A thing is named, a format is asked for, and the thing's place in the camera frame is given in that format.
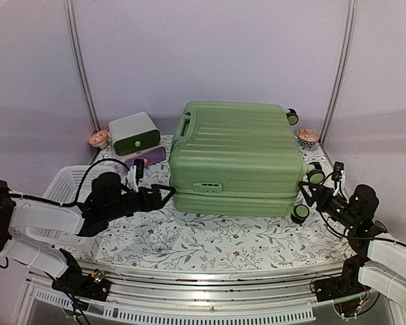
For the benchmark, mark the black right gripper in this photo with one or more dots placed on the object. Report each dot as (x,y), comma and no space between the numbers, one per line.
(310,201)

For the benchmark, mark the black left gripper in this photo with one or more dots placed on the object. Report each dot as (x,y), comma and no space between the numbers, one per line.
(149,205)

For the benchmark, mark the white perforated plastic basket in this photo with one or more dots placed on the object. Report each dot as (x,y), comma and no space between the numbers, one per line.
(63,188)

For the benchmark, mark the green hard-shell suitcase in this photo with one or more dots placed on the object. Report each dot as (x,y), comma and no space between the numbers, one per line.
(238,159)

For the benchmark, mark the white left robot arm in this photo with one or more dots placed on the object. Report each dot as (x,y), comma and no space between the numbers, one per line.
(110,197)

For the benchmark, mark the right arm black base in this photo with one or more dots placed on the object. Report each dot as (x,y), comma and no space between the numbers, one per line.
(344,285)

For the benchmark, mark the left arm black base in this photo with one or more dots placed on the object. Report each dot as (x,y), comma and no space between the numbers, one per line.
(93,286)

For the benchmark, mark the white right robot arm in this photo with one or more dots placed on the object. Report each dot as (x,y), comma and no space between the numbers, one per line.
(379,262)

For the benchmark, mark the purple drawer box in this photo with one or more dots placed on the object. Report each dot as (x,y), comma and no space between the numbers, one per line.
(150,156)

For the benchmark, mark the floral white table mat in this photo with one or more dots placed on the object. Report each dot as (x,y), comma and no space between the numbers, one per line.
(170,240)

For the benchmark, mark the white green drawer box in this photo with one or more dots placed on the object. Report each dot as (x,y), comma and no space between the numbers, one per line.
(133,133)

